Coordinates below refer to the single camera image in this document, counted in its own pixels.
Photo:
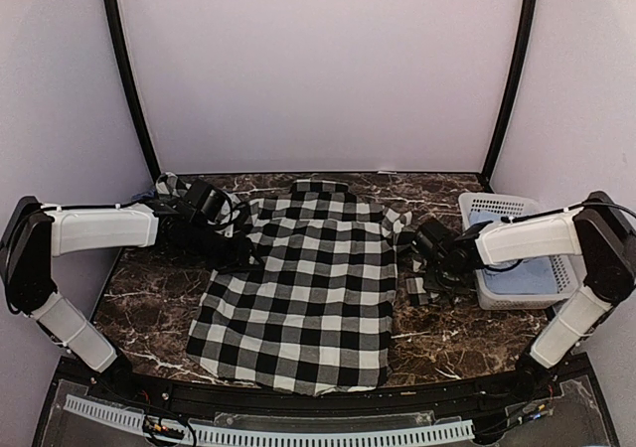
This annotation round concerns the black right corner post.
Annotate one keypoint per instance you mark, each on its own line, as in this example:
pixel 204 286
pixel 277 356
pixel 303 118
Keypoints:
pixel 513 80

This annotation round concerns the black corner post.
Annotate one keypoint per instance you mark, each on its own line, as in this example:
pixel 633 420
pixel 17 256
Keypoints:
pixel 513 80
pixel 127 78

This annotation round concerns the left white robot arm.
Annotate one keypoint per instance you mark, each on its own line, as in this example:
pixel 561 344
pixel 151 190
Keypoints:
pixel 40 240

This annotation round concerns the light blue shirt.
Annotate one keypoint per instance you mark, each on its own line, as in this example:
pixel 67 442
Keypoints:
pixel 533 276

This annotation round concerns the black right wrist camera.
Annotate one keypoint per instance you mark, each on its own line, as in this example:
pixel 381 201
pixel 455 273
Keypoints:
pixel 433 239

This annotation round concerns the white slotted cable duct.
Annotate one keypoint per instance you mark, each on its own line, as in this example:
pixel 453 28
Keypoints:
pixel 235 430

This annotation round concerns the white plastic laundry basket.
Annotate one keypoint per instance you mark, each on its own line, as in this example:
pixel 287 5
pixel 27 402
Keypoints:
pixel 486 207

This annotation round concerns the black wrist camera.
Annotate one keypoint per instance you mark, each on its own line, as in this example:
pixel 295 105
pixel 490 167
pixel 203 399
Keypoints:
pixel 204 202
pixel 433 239

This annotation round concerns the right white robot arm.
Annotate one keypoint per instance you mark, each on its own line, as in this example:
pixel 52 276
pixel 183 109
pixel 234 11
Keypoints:
pixel 579 259

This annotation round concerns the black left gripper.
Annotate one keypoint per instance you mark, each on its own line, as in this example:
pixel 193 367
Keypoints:
pixel 238 259

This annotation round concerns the black left corner post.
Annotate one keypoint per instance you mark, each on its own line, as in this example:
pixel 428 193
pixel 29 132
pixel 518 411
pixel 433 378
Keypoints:
pixel 127 78

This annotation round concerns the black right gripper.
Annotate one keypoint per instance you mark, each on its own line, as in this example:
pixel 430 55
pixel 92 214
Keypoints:
pixel 430 282

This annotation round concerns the folded blue checked shirt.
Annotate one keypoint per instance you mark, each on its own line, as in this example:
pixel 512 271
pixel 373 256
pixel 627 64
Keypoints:
pixel 143 197

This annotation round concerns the black white plaid shirt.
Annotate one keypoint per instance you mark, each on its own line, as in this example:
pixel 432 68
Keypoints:
pixel 301 297

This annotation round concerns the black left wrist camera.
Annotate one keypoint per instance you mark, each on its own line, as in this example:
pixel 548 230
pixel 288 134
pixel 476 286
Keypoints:
pixel 204 202

